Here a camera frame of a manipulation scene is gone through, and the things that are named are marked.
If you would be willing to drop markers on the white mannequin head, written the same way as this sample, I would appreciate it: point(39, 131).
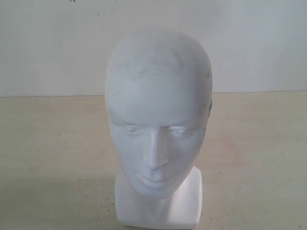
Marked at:
point(158, 98)

